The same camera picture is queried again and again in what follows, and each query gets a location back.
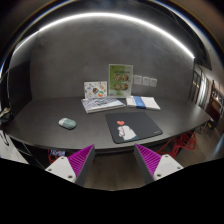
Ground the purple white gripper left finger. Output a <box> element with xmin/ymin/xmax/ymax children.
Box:
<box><xmin>46</xmin><ymin>145</ymin><xmax>95</xmax><ymax>186</ymax></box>

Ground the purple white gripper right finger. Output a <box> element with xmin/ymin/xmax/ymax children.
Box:
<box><xmin>134</xmin><ymin>144</ymin><xmax>183</xmax><ymax>184</ymax></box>

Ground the black mouse pad with heart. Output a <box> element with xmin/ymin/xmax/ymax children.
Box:
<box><xmin>105</xmin><ymin>112</ymin><xmax>163</xmax><ymax>144</ymax></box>

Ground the red metal chair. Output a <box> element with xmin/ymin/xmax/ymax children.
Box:
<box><xmin>157</xmin><ymin>132</ymin><xmax>197</xmax><ymax>158</ymax></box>

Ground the grey patterned book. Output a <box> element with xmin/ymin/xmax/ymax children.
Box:
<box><xmin>81</xmin><ymin>98</ymin><xmax>125</xmax><ymax>114</ymax></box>

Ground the white blue open booklet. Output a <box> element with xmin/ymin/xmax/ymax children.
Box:
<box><xmin>126</xmin><ymin>96</ymin><xmax>160</xmax><ymax>110</ymax></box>

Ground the white colourful illustrated card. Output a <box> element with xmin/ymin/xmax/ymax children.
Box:
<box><xmin>84</xmin><ymin>81</ymin><xmax>107</xmax><ymax>98</ymax></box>

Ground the green poster with food photos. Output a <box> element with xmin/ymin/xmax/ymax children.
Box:
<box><xmin>108</xmin><ymin>64</ymin><xmax>133</xmax><ymax>98</ymax></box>

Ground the curved white light strip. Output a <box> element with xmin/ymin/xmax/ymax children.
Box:
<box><xmin>13</xmin><ymin>12</ymin><xmax>195</xmax><ymax>59</ymax></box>

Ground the white wall paper right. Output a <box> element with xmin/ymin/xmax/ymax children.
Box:
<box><xmin>150</xmin><ymin>78</ymin><xmax>157</xmax><ymax>87</ymax></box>

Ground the white wall paper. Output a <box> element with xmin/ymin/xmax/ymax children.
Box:
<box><xmin>133</xmin><ymin>75</ymin><xmax>143</xmax><ymax>85</ymax></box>
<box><xmin>150</xmin><ymin>78</ymin><xmax>157</xmax><ymax>87</ymax></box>
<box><xmin>142</xmin><ymin>77</ymin><xmax>151</xmax><ymax>86</ymax></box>

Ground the white wall paper middle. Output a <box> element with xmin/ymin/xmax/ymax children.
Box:
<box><xmin>142</xmin><ymin>77</ymin><xmax>151</xmax><ymax>86</ymax></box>

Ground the white wall paper left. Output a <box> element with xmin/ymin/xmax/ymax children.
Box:
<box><xmin>133</xmin><ymin>75</ymin><xmax>143</xmax><ymax>85</ymax></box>

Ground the glass door with frame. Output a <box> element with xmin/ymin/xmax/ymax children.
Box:
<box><xmin>189</xmin><ymin>64</ymin><xmax>209</xmax><ymax>109</ymax></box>

